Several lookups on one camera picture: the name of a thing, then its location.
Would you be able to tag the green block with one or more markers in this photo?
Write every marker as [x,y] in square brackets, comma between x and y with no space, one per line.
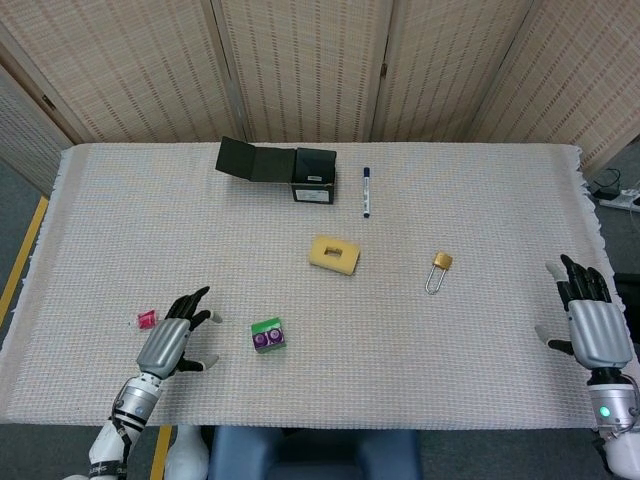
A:
[265,325]

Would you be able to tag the white robot body part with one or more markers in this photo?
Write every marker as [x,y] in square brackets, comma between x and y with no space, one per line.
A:
[186,455]

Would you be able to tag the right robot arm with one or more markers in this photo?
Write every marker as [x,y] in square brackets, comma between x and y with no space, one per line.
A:
[612,405]

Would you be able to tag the red candy packet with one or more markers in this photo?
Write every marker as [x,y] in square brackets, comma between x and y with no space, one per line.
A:
[147,320]

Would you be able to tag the blue white marker pen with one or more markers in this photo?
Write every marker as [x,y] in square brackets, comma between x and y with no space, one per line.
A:
[367,192]

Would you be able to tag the black open cardboard box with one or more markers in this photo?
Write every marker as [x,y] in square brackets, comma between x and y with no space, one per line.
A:
[312,192]

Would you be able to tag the white power strip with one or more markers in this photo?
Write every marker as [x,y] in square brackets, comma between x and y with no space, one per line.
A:
[617,202]

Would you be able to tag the brass padlock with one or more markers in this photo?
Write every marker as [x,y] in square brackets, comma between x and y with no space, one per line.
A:
[443,260]

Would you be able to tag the woven folding screen panel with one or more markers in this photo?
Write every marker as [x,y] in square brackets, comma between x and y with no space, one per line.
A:
[20,130]
[585,75]
[450,65]
[305,65]
[125,65]

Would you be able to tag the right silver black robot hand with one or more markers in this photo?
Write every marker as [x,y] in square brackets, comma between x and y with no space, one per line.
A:
[597,332]

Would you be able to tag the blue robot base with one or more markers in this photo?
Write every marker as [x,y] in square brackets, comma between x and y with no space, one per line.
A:
[315,455]

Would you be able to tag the yellow sponge block with hole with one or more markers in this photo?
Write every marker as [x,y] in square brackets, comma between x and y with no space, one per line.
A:
[345,262]

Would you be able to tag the purple block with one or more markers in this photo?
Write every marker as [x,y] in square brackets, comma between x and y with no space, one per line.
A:
[269,339]

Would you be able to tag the black furniture piece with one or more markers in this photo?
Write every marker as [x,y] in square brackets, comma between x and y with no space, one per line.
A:
[629,310]

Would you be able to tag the beige woven tablecloth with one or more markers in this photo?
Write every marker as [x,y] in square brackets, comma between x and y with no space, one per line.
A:
[320,375]

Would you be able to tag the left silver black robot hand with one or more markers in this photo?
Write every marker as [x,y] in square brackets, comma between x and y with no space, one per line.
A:
[162,345]

